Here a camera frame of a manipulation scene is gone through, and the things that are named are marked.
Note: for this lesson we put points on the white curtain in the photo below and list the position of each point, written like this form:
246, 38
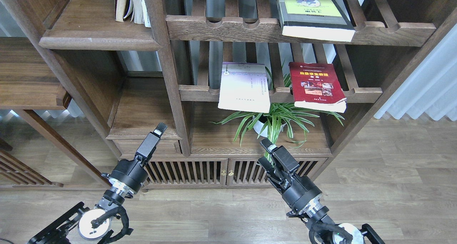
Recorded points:
431, 89

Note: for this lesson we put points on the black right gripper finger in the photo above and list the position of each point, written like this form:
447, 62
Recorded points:
272, 173
281, 155

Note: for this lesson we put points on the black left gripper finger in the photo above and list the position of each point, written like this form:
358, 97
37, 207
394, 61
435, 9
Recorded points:
149, 144

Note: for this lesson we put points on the dark wooden bookshelf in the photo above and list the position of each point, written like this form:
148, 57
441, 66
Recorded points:
129, 78

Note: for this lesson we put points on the red book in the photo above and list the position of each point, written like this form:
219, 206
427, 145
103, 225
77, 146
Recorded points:
315, 86

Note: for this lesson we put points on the spider plant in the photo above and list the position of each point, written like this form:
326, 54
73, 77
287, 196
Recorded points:
285, 111

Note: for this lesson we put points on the yellow and grey thick book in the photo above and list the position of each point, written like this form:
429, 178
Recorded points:
314, 19

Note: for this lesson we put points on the pale lavender book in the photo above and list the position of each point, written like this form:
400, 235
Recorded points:
244, 87

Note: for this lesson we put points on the upright white books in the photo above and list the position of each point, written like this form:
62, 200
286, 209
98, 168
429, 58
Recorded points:
139, 14

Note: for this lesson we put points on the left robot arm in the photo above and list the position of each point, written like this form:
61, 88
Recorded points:
108, 221

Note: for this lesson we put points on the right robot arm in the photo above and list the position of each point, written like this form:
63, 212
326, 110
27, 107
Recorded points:
322, 229

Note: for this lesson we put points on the upright beige book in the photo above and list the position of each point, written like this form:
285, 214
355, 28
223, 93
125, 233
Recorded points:
120, 9

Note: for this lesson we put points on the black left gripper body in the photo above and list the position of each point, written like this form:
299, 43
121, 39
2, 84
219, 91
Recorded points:
127, 177

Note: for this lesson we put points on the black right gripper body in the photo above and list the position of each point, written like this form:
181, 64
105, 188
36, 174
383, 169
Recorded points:
299, 192

